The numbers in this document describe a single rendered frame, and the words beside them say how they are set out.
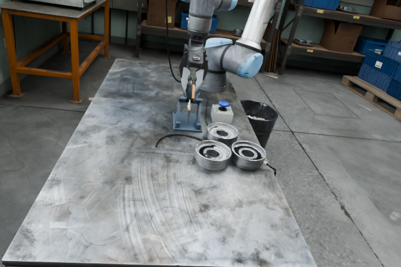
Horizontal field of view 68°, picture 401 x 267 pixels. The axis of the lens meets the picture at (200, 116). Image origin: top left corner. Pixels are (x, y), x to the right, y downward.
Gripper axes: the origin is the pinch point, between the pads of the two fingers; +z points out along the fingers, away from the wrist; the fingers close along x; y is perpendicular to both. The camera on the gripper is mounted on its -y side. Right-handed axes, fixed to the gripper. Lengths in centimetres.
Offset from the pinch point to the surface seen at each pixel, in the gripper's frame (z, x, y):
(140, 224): 12, 13, -50
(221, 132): 9.8, -11.0, -11.0
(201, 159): 8.8, -2.4, -28.8
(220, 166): 10.0, -7.7, -30.1
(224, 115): 8.2, -13.6, -1.6
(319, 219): 92, -97, 31
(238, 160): 9.3, -13.4, -27.6
